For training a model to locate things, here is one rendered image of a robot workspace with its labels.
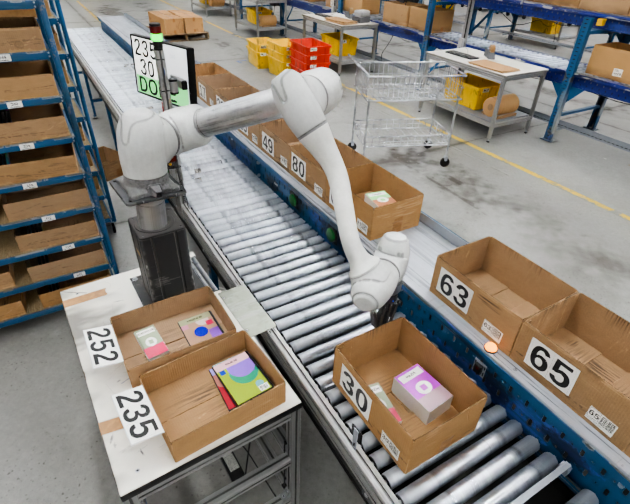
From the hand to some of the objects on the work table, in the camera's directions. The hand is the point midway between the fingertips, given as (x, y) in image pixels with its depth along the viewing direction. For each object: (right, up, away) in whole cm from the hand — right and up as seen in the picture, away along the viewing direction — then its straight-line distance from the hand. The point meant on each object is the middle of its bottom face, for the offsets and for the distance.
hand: (380, 331), depth 163 cm
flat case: (-66, -2, +10) cm, 67 cm away
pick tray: (-75, -5, +7) cm, 76 cm away
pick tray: (-56, -20, -13) cm, 61 cm away
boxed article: (-84, -5, +5) cm, 84 cm away
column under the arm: (-86, +14, +33) cm, 93 cm away
